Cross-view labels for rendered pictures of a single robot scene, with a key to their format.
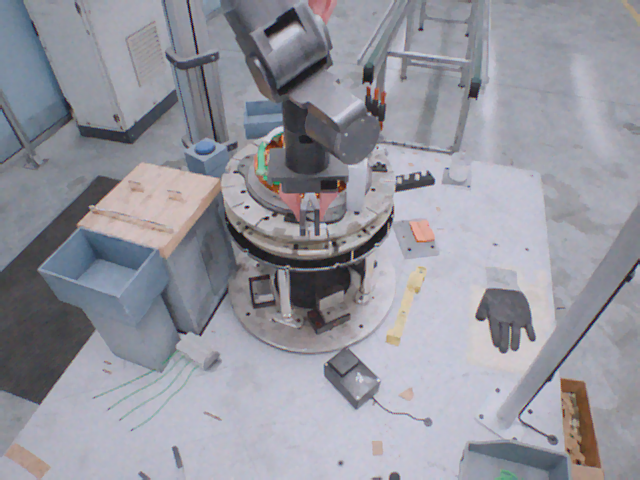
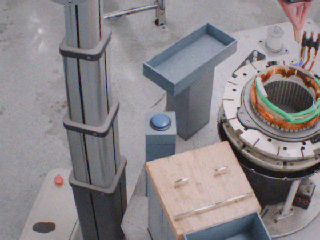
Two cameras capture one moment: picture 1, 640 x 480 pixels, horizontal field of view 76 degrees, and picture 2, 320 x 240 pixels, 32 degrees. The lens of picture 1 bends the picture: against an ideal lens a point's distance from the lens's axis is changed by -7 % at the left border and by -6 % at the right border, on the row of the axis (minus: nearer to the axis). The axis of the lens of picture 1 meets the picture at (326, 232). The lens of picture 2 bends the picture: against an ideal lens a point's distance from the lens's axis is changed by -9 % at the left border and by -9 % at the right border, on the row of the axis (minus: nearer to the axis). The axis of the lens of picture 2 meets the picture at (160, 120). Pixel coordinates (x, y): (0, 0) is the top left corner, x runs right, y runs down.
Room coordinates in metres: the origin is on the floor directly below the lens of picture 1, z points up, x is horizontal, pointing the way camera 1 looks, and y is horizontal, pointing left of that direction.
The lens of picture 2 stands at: (0.10, 0.86, 2.08)
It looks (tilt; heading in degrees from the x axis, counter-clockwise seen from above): 48 degrees down; 321
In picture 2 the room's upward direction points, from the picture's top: 1 degrees clockwise
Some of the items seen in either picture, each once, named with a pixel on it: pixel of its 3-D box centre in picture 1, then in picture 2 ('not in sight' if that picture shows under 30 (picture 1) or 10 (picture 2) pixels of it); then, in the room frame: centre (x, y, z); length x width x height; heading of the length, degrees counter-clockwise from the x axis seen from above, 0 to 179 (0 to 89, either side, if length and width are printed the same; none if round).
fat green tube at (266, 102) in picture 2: (266, 150); (272, 102); (0.64, 0.10, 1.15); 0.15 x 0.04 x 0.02; 166
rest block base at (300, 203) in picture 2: (328, 316); (304, 194); (0.53, -0.01, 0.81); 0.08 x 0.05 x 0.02; 118
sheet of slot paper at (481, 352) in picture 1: (509, 312); not in sight; (0.55, -0.41, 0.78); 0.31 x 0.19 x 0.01; 164
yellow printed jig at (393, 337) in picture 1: (408, 301); not in sight; (0.58, -0.18, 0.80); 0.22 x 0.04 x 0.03; 157
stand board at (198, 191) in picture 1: (152, 205); (203, 189); (0.61, 0.33, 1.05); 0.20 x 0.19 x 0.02; 161
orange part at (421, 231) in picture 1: (422, 231); not in sight; (0.79, -0.25, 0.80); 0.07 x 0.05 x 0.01; 9
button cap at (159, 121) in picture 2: (204, 146); (160, 120); (0.82, 0.27, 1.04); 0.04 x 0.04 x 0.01
